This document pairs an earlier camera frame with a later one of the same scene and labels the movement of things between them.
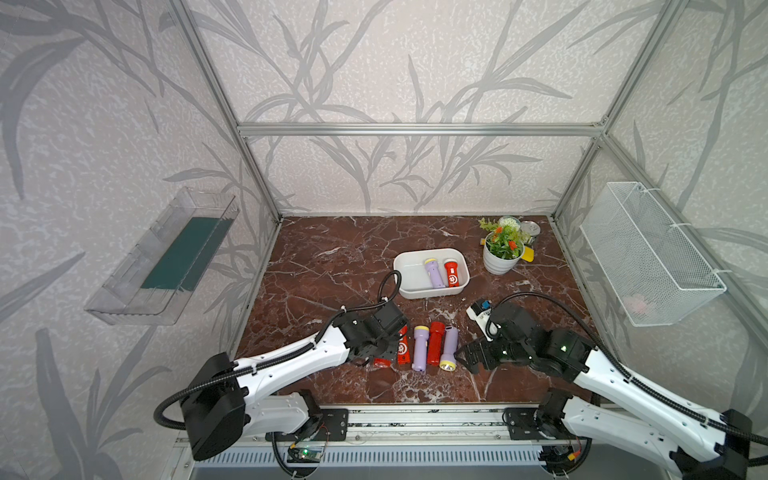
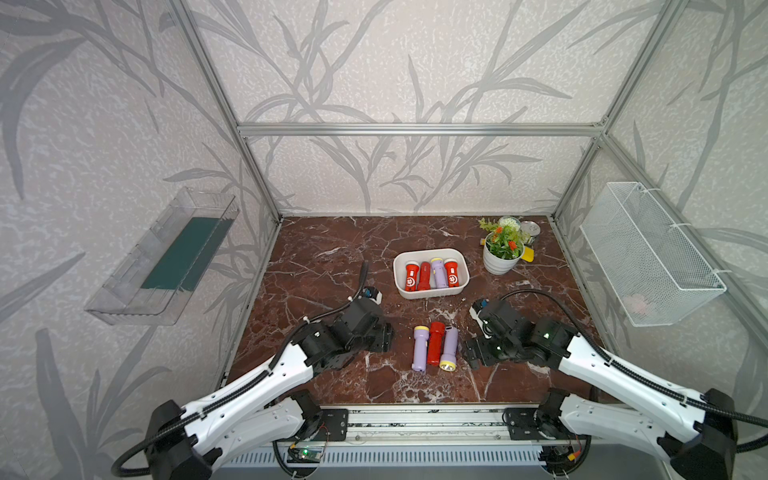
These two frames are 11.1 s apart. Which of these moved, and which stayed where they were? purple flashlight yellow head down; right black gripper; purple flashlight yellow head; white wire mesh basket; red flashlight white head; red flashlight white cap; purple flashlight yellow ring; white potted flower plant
Moved: red flashlight white head; purple flashlight yellow ring
Stayed: red flashlight white cap; white wire mesh basket; right black gripper; purple flashlight yellow head; purple flashlight yellow head down; white potted flower plant
